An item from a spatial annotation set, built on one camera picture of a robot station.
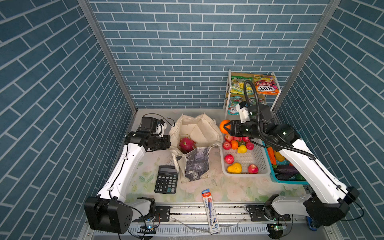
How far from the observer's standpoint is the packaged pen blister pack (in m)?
0.71

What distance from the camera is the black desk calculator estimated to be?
82 centimetres

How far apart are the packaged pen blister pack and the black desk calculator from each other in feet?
0.55
